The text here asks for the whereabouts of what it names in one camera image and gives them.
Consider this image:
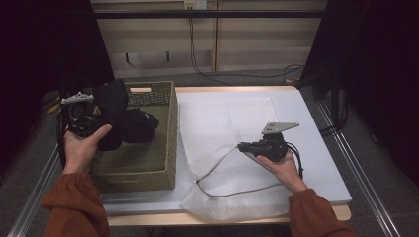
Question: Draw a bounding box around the black garment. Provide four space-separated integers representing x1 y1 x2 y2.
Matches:
91 78 160 152

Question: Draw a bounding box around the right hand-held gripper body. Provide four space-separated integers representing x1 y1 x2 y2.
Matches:
245 121 300 163

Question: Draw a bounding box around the green woven basket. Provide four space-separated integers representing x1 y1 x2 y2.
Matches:
90 81 179 195

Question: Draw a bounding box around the metal floor rail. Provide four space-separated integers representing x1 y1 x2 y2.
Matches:
317 102 401 237
6 144 63 237

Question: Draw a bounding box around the black wall cable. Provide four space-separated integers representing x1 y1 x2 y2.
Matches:
188 16 305 87

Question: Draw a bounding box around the person's left hand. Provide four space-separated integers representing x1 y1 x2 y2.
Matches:
62 123 113 176

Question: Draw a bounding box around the dark curtain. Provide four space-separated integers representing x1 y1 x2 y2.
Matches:
0 0 116 176
297 0 419 189

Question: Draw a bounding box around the black horizontal metal bar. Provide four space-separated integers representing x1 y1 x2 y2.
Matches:
93 9 325 19

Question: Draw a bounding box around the white mesh laundry bag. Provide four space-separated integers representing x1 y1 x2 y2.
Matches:
177 97 294 222

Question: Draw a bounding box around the left hand-held gripper cable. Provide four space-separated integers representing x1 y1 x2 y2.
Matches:
54 104 68 167

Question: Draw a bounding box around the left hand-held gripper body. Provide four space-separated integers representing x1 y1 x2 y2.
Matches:
60 92 113 138

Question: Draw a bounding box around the person's right hand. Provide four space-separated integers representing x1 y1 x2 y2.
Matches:
256 149 309 195

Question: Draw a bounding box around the white wall socket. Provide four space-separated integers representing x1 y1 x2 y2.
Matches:
183 0 208 10

